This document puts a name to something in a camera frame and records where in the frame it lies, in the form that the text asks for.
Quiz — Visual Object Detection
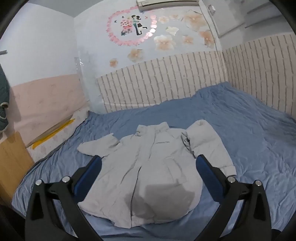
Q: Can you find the wooden board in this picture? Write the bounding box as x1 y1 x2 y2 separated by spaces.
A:
0 132 35 207

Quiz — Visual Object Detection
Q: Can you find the brick pattern wall panel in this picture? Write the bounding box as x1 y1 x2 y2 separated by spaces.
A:
97 34 296 116

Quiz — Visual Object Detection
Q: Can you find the white air conditioner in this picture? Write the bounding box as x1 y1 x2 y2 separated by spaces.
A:
136 0 200 11

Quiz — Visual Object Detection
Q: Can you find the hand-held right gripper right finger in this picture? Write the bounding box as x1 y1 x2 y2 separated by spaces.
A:
195 154 271 241

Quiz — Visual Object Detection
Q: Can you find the group of flower wall stickers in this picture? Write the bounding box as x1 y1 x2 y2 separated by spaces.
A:
109 10 215 68

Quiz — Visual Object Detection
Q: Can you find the teal quilted blanket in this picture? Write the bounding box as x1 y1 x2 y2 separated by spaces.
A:
0 64 10 132

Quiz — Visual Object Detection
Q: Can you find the light grey jacket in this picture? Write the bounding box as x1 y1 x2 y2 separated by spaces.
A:
77 119 237 229

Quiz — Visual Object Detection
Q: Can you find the pink padded wall panel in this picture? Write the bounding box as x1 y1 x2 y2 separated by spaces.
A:
9 74 89 147

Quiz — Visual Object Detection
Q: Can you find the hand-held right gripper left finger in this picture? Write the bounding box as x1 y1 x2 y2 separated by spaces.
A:
24 155 107 241

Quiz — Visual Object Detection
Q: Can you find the yellow strip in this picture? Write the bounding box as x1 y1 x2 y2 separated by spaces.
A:
31 119 75 149

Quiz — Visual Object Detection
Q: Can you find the heart couple wall sticker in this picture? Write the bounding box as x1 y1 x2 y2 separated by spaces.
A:
107 5 158 46

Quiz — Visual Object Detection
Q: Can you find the blue bed sheet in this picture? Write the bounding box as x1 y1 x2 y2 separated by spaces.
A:
11 82 296 241

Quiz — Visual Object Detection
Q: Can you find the clear plastic sheet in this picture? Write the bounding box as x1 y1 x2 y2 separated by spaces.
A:
75 50 102 108

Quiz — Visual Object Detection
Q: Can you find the floral mattress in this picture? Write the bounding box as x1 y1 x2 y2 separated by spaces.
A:
25 109 89 163

